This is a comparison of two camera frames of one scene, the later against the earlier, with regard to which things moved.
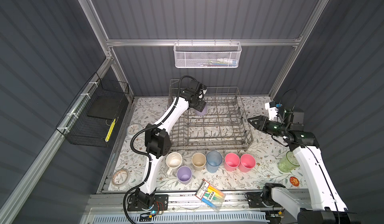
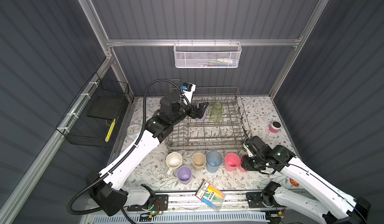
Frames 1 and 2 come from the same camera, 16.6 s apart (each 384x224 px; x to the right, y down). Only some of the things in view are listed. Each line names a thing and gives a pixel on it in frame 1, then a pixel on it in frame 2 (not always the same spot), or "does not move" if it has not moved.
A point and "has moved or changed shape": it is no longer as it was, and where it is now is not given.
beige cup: x=198 y=160 does not move
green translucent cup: x=289 y=163 has moved or changed shape
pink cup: x=247 y=162 does not move
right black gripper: x=261 y=123 → x=246 y=165
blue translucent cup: x=214 y=159 does not move
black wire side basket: x=90 y=120 does not move
